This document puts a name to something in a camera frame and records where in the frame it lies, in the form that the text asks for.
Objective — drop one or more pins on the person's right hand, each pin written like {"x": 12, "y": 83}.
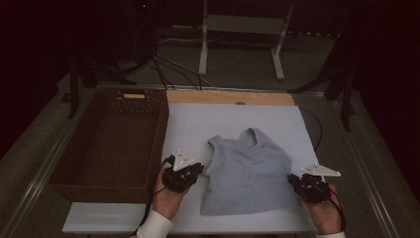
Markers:
{"x": 327, "y": 216}

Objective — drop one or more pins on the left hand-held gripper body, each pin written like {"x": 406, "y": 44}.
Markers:
{"x": 176, "y": 178}

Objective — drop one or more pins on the person's left hand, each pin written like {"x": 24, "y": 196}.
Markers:
{"x": 166, "y": 203}

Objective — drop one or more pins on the brown wicker basket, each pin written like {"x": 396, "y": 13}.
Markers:
{"x": 112, "y": 148}

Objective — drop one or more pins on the light blue tank top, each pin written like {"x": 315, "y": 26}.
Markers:
{"x": 247, "y": 175}

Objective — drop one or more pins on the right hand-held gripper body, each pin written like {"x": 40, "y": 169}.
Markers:
{"x": 313, "y": 191}

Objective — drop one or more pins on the black metal stand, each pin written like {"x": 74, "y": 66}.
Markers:
{"x": 345, "y": 99}
{"x": 74, "y": 86}

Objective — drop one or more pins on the white metal stand frame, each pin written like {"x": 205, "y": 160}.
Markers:
{"x": 244, "y": 23}

